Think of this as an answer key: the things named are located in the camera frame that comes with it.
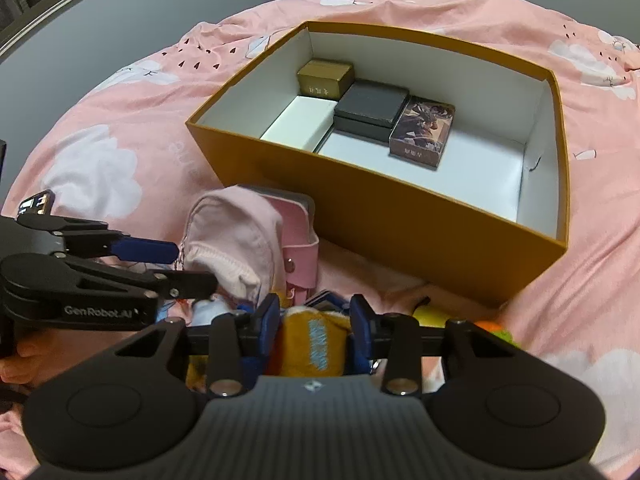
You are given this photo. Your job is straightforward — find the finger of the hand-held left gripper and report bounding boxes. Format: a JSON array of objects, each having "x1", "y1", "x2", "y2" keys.
[
  {"x1": 55, "y1": 257, "x2": 219, "y2": 302},
  {"x1": 17, "y1": 215, "x2": 180, "y2": 264}
]

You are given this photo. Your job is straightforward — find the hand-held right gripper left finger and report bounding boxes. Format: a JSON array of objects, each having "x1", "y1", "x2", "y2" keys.
[{"x1": 115, "y1": 292, "x2": 282, "y2": 396}]

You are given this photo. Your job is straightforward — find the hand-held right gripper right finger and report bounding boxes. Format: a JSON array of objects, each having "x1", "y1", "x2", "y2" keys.
[{"x1": 349, "y1": 294, "x2": 523, "y2": 395}]

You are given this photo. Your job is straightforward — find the orange and blue plush doll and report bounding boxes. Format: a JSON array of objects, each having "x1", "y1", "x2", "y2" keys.
[{"x1": 240, "y1": 300, "x2": 375, "y2": 379}]

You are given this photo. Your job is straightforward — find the pink fabric pouch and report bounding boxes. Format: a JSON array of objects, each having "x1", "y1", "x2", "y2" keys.
[{"x1": 177, "y1": 185, "x2": 286, "y2": 304}]

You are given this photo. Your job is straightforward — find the yellow cardboard box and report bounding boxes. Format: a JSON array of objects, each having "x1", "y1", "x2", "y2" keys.
[{"x1": 186, "y1": 21, "x2": 571, "y2": 307}]

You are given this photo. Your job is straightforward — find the white long box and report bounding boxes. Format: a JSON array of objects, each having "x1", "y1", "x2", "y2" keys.
[{"x1": 260, "y1": 96, "x2": 339, "y2": 154}]

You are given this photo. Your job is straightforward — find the illustrated card box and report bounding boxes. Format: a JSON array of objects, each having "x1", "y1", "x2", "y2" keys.
[{"x1": 388, "y1": 96, "x2": 457, "y2": 170}]

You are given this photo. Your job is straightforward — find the grey square box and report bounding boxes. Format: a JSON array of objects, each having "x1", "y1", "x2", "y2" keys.
[{"x1": 333, "y1": 79, "x2": 411, "y2": 144}]

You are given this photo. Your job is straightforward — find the gold small box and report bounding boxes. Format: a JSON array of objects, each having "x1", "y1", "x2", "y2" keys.
[{"x1": 296, "y1": 60, "x2": 355, "y2": 101}]

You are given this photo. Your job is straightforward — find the yellow soft toy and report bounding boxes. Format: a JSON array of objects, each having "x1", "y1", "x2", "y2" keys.
[{"x1": 412, "y1": 305, "x2": 452, "y2": 329}]

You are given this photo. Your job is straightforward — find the pink card holder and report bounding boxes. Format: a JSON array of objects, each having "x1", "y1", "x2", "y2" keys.
[{"x1": 262, "y1": 189, "x2": 321, "y2": 307}]

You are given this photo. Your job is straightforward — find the orange and green crochet toy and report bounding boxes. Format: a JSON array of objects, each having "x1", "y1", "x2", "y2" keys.
[{"x1": 474, "y1": 320, "x2": 522, "y2": 347}]

